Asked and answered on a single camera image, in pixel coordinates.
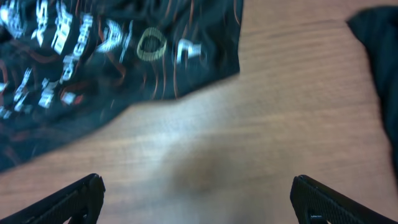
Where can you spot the black printed cycling jersey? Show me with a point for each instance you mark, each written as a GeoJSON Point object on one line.
{"type": "Point", "coordinates": [70, 66]}

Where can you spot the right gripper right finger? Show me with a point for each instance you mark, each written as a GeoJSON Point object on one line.
{"type": "Point", "coordinates": [314, 202]}

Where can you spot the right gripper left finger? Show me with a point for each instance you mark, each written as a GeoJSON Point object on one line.
{"type": "Point", "coordinates": [80, 202]}

